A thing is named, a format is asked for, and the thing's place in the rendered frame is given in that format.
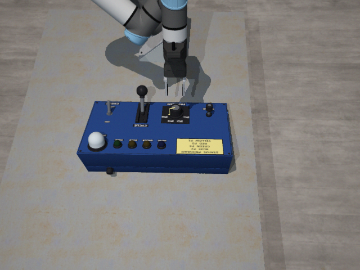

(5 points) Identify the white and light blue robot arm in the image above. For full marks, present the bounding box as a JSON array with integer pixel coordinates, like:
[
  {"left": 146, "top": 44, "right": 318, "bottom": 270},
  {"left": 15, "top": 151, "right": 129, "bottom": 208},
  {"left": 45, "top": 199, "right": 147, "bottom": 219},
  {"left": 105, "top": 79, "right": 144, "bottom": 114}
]
[{"left": 91, "top": 0, "right": 188, "bottom": 46}]

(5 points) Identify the blue control console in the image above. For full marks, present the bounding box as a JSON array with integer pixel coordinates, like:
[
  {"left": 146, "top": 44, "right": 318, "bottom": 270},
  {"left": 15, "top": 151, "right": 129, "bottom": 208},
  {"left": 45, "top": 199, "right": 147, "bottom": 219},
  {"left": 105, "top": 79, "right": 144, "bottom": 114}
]
[{"left": 76, "top": 85, "right": 233, "bottom": 175}]

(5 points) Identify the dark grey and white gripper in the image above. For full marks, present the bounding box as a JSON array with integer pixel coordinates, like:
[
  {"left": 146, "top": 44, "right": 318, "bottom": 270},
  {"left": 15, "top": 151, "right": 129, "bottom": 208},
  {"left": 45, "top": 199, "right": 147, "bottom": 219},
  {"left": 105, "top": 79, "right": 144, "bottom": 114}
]
[{"left": 162, "top": 26, "right": 187, "bottom": 96}]

